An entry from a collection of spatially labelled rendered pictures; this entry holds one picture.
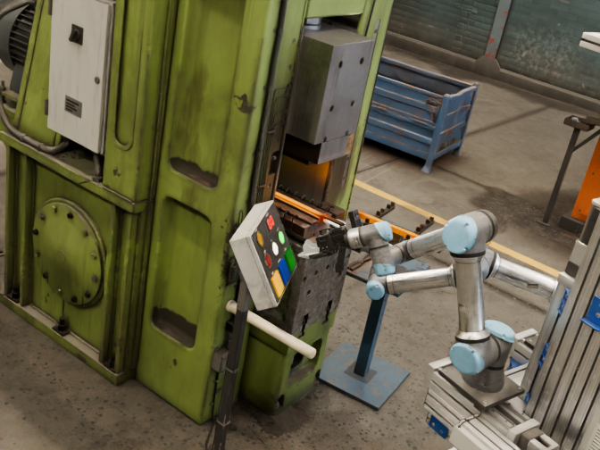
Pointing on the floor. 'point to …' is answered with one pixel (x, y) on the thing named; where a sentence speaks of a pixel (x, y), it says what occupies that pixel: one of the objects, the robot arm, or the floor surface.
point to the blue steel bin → (420, 111)
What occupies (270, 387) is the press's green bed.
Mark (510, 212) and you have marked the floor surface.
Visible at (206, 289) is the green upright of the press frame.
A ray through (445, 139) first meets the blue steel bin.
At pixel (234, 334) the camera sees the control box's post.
